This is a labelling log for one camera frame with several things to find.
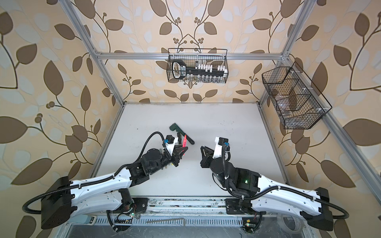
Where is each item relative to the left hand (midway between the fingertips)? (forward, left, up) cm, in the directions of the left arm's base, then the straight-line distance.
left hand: (187, 146), depth 72 cm
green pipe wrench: (+26, +11, -21) cm, 35 cm away
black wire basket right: (+19, -55, +13) cm, 60 cm away
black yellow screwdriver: (0, +3, +8) cm, 9 cm away
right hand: (-3, -7, +3) cm, 8 cm away
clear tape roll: (-26, -45, -18) cm, 55 cm away
